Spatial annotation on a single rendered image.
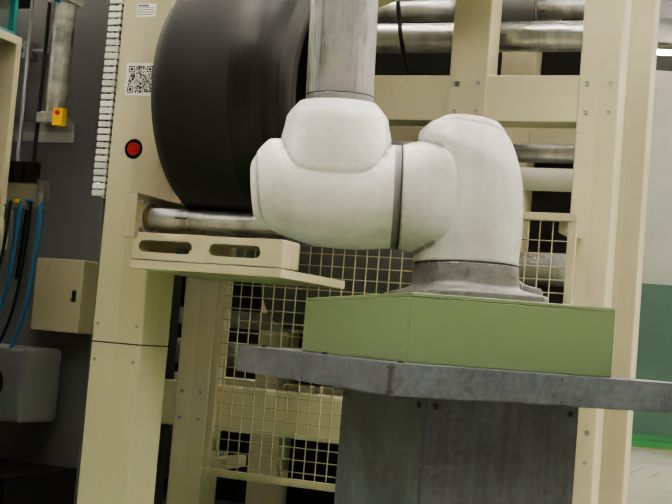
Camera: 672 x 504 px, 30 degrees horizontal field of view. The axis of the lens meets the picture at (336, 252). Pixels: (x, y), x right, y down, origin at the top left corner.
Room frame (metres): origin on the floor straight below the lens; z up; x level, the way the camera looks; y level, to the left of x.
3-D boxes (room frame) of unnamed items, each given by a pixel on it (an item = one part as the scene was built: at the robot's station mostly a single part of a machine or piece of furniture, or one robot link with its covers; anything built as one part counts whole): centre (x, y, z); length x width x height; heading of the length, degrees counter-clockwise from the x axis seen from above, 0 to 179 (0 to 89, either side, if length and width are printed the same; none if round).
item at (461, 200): (1.84, -0.18, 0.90); 0.18 x 0.16 x 0.22; 89
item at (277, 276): (2.81, 0.21, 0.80); 0.37 x 0.36 x 0.02; 158
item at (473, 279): (1.84, -0.21, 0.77); 0.22 x 0.18 x 0.06; 116
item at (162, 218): (2.67, 0.25, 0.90); 0.35 x 0.05 x 0.05; 68
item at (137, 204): (2.87, 0.37, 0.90); 0.40 x 0.03 x 0.10; 158
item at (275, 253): (2.68, 0.26, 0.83); 0.36 x 0.09 x 0.06; 68
